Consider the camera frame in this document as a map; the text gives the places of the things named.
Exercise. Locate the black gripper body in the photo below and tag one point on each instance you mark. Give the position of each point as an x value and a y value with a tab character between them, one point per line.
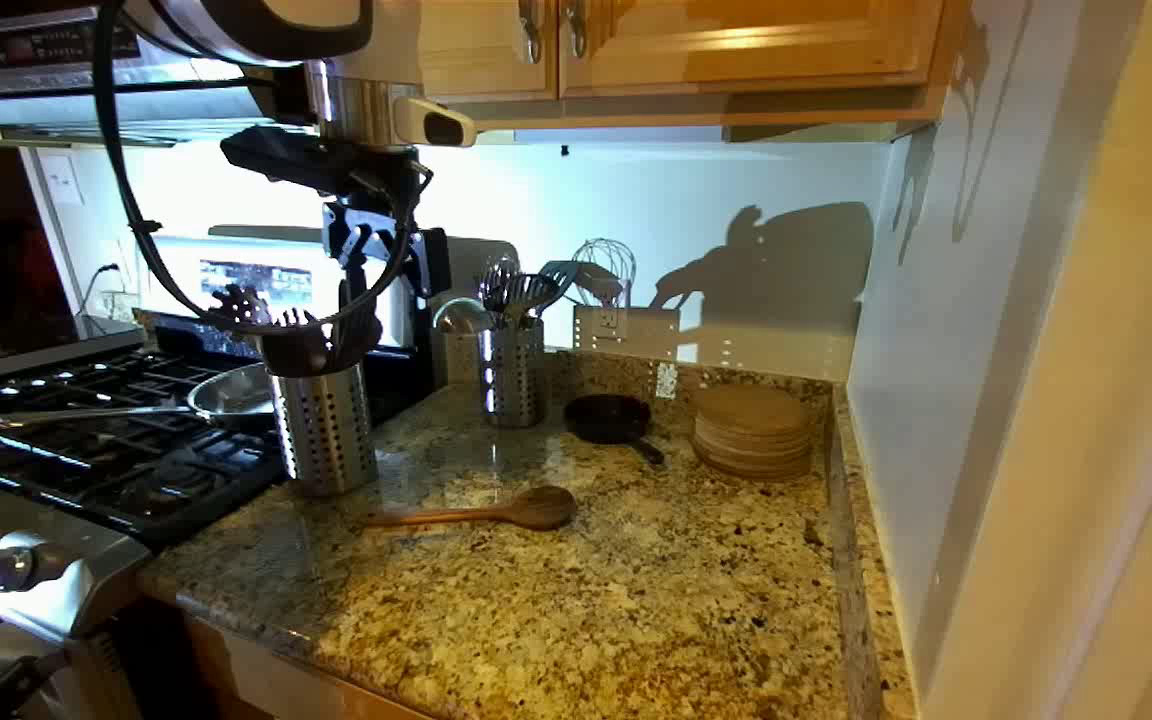
377	187

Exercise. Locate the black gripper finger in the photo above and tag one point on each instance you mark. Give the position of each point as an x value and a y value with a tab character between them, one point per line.
351	283
393	273

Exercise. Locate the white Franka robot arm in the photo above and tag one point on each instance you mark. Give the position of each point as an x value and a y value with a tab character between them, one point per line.
377	106

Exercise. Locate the perforated steel holder, black utensils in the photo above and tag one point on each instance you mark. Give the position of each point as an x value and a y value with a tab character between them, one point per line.
324	433

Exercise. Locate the perforated steel holder, metal utensils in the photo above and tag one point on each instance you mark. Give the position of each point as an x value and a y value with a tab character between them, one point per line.
512	375

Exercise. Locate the clear glass jar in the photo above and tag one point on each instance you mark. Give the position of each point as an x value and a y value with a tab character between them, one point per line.
456	351

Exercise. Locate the steel slotted spatula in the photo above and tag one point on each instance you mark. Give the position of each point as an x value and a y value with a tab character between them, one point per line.
502	289

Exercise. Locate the small black cast iron skillet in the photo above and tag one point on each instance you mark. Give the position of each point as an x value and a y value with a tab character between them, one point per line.
604	418

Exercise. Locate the stainless steel gas stove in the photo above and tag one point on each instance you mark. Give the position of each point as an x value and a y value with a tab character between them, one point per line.
96	452

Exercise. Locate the stainless over-range microwave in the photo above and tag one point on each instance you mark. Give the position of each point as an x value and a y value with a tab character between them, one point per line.
43	65

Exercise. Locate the stack of round wooden boards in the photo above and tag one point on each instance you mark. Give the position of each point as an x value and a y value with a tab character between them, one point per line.
755	433

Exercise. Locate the wooden base cabinet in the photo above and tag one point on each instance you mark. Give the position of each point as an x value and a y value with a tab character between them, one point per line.
282	683

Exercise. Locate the silver stove knob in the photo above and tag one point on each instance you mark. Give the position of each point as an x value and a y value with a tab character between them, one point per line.
12	564

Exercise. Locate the white wall outlet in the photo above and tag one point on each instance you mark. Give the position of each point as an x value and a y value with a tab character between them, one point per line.
61	183

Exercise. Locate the wooden wall cabinets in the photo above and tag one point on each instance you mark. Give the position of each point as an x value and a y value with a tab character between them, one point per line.
762	53

